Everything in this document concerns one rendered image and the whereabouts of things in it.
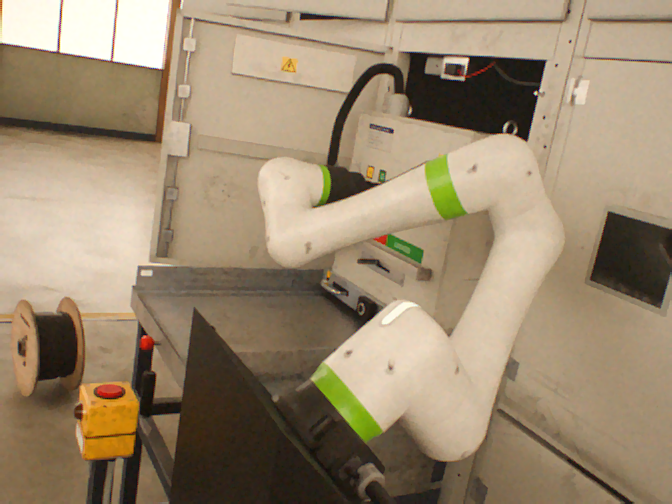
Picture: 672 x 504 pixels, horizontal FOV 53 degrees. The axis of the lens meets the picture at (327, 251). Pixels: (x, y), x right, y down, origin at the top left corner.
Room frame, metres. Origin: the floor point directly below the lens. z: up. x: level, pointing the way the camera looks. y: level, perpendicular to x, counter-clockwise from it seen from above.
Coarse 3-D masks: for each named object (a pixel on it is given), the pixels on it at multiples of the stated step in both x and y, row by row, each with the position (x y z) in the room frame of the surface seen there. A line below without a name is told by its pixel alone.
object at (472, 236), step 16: (368, 112) 1.88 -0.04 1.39; (448, 128) 1.57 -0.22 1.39; (464, 128) 1.84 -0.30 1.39; (464, 224) 1.51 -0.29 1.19; (480, 224) 1.54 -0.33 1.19; (464, 240) 1.52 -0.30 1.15; (480, 240) 1.54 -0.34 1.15; (448, 256) 1.50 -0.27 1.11; (464, 256) 1.52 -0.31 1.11; (480, 256) 1.55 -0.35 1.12; (448, 272) 1.50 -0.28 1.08; (464, 272) 1.53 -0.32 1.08; (480, 272) 1.55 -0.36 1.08; (448, 288) 1.51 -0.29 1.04; (464, 288) 1.53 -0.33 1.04; (448, 304) 1.51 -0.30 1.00; (464, 304) 1.54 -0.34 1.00; (448, 320) 1.52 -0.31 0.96; (448, 336) 1.52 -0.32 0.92
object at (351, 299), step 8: (336, 280) 1.87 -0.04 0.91; (344, 280) 1.83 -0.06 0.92; (336, 288) 1.86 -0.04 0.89; (344, 288) 1.82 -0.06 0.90; (352, 288) 1.79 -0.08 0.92; (360, 288) 1.77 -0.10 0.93; (336, 296) 1.85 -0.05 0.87; (344, 296) 1.82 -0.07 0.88; (352, 296) 1.78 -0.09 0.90; (368, 296) 1.72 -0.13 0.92; (352, 304) 1.77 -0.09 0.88; (376, 304) 1.68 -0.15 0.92; (384, 304) 1.66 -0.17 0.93; (376, 312) 1.67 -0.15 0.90
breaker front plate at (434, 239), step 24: (360, 120) 1.91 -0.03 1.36; (384, 120) 1.81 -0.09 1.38; (360, 144) 1.89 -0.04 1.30; (408, 144) 1.70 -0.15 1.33; (432, 144) 1.61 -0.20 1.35; (456, 144) 1.54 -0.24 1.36; (360, 168) 1.87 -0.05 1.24; (384, 168) 1.77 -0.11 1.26; (408, 168) 1.68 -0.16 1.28; (408, 240) 1.63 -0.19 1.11; (432, 240) 1.55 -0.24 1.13; (336, 264) 1.90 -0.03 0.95; (360, 264) 1.79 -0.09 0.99; (432, 264) 1.54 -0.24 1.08; (384, 288) 1.68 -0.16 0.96; (408, 288) 1.60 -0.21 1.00; (432, 288) 1.52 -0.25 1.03; (432, 312) 1.50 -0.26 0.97
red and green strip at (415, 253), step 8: (376, 240) 1.74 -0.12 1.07; (384, 240) 1.72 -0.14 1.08; (392, 240) 1.69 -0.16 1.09; (400, 240) 1.66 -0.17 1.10; (392, 248) 1.68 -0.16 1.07; (400, 248) 1.65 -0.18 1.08; (408, 248) 1.62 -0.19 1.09; (416, 248) 1.60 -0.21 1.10; (408, 256) 1.62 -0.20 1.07; (416, 256) 1.59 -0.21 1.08
